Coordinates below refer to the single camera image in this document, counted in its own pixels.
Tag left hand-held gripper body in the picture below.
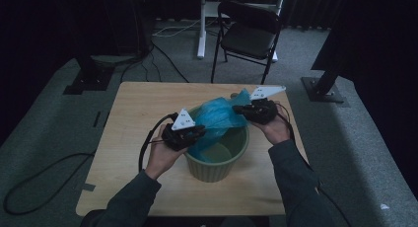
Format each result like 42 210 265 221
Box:
161 108 198 152

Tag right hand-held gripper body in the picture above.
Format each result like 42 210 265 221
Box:
247 85 287 125

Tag blue plastic trash bag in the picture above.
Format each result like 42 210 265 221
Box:
187 88 252 162

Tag green ribbed plastic trash bin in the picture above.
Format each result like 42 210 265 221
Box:
183 105 250 184

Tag person's right hand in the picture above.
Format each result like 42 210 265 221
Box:
251 103 294 146

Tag person's left hand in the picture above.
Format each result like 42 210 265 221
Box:
144 125 188 181

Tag metal stand with bolted base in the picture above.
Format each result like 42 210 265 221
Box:
301 67 346 104

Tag black folding chair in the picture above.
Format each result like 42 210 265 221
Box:
210 0 284 86

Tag black stand with square base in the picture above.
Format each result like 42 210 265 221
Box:
62 53 116 96

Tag black curtain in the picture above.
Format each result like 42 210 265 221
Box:
0 0 152 146
310 0 418 198

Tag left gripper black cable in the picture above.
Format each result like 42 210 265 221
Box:
138 113 178 172

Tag black floor cables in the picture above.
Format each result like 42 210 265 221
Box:
119 42 190 84

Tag white desk frame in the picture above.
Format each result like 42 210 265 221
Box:
196 0 287 63

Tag white floor cable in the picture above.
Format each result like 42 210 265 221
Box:
152 19 202 38

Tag black floor cable loop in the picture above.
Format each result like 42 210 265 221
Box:
3 151 97 216

